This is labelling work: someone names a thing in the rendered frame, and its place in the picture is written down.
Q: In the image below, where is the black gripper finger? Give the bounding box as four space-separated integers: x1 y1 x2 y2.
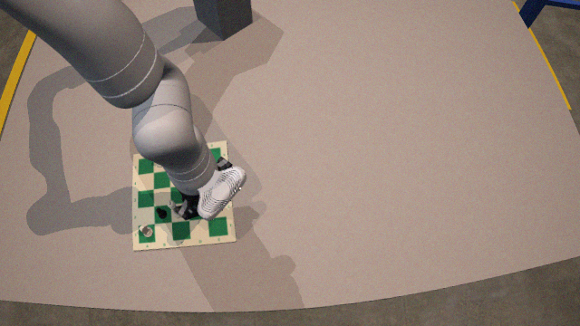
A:
175 199 199 220
217 157 232 170

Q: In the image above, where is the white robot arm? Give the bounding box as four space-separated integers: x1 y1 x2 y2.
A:
0 0 247 221

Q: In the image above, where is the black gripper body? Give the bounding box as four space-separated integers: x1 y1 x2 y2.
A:
179 167 221 206

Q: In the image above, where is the green and white chessboard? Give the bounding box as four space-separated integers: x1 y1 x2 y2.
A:
132 140 237 251

